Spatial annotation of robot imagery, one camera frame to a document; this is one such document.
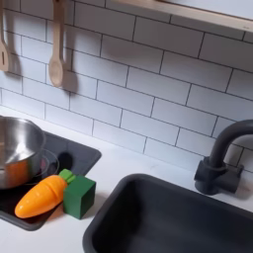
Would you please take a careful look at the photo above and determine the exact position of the green wooden block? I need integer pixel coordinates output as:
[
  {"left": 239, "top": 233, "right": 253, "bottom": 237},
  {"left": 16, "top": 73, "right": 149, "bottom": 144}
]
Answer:
[{"left": 62, "top": 175, "right": 97, "bottom": 220}]

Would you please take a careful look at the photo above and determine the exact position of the wooden spoon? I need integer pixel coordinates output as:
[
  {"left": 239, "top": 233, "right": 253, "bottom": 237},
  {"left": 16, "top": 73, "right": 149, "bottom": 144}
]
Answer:
[{"left": 47, "top": 0, "right": 68, "bottom": 88}]

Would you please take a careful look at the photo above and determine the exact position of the steel pot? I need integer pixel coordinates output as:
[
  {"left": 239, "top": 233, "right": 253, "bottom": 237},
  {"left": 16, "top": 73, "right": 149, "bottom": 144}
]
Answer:
[{"left": 0, "top": 116, "right": 47, "bottom": 191}]

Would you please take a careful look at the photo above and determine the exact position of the orange toy carrot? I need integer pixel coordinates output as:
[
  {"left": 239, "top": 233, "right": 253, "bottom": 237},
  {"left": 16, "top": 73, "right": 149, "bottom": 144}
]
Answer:
[{"left": 14, "top": 168, "right": 77, "bottom": 219}]

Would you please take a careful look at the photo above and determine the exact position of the black toy stove top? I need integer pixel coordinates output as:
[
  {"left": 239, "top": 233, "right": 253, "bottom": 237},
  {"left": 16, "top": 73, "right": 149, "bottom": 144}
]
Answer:
[{"left": 0, "top": 130, "right": 102, "bottom": 231}]

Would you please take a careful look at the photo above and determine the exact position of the dark grey tap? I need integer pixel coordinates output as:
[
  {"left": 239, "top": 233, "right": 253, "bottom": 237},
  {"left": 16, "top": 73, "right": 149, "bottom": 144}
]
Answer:
[{"left": 194, "top": 119, "right": 253, "bottom": 196}]

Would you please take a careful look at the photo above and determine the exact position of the dark grey sink basin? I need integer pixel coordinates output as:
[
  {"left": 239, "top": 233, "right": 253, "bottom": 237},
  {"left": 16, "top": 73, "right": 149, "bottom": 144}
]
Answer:
[{"left": 82, "top": 173, "right": 253, "bottom": 253}]

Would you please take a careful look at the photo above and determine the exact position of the wooden shelf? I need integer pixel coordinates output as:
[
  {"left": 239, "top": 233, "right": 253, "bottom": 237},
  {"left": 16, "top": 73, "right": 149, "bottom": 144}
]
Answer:
[{"left": 105, "top": 0, "right": 253, "bottom": 33}]

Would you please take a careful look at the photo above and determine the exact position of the wooden slotted spatula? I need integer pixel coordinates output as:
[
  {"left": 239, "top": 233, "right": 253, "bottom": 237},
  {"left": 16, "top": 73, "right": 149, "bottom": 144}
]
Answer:
[{"left": 0, "top": 0, "right": 10, "bottom": 73}]

